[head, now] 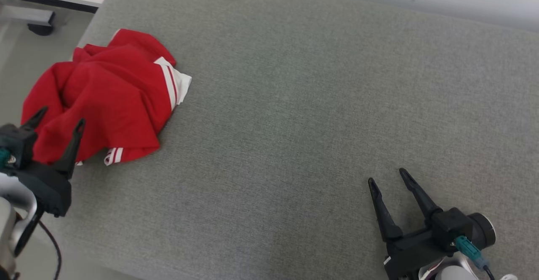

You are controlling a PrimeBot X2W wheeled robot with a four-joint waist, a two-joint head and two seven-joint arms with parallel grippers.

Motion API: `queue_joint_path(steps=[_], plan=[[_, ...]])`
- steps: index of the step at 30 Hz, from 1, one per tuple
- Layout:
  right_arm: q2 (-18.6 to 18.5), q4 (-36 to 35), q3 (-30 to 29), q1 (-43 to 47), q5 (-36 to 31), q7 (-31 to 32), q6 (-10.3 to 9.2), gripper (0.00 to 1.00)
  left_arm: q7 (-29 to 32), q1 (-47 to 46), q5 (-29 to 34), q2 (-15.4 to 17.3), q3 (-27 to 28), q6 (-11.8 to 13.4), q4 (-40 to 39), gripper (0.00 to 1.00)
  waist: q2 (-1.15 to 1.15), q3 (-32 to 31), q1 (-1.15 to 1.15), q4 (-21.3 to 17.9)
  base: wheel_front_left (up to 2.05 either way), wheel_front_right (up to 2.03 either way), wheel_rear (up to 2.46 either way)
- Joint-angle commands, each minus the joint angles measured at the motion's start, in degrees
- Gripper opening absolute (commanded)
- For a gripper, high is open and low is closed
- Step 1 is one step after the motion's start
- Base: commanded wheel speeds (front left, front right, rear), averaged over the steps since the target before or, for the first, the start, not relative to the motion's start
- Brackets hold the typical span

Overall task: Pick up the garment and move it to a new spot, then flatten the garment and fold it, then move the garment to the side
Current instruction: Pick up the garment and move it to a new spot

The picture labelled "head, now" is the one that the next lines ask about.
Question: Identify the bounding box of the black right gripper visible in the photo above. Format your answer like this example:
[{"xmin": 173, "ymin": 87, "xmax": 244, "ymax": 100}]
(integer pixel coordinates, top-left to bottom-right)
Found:
[{"xmin": 368, "ymin": 168, "xmax": 453, "ymax": 280}]

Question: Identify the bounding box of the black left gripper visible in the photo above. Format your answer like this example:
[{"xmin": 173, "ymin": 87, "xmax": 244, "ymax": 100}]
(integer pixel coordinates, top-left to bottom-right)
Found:
[{"xmin": 8, "ymin": 107, "xmax": 86, "ymax": 218}]

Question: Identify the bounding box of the red white basketball jersey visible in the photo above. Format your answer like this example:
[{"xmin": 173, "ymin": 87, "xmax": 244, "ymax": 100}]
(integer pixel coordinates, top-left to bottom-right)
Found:
[{"xmin": 21, "ymin": 44, "xmax": 192, "ymax": 166}]

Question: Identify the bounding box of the black caster wheel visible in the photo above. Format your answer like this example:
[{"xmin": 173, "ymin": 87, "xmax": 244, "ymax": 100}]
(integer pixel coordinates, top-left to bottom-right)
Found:
[{"xmin": 27, "ymin": 22, "xmax": 54, "ymax": 36}]

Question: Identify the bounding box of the grey stand base bar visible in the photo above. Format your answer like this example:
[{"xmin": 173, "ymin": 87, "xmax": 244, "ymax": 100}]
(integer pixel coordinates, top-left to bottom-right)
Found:
[{"xmin": 0, "ymin": 5, "xmax": 56, "ymax": 27}]

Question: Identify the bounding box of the grey fabric sofa seat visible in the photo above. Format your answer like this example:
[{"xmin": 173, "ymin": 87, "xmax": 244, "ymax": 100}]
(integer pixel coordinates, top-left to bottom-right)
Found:
[{"xmin": 42, "ymin": 0, "xmax": 539, "ymax": 280}]

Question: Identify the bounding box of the teal right camera connector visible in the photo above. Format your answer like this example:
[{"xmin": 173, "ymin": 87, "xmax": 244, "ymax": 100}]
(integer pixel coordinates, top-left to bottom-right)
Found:
[{"xmin": 454, "ymin": 235, "xmax": 490, "ymax": 270}]

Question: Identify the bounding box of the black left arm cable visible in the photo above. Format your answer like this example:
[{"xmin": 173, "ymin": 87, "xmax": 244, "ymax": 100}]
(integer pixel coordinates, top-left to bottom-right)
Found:
[{"xmin": 38, "ymin": 220, "xmax": 63, "ymax": 280}]

